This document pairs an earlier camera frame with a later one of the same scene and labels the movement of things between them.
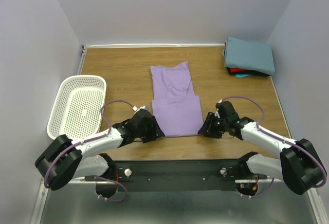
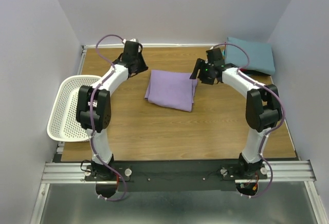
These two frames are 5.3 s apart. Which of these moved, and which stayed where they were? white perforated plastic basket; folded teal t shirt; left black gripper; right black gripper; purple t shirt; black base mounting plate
Moved: purple t shirt; left black gripper; right black gripper
Stayed: black base mounting plate; folded teal t shirt; white perforated plastic basket
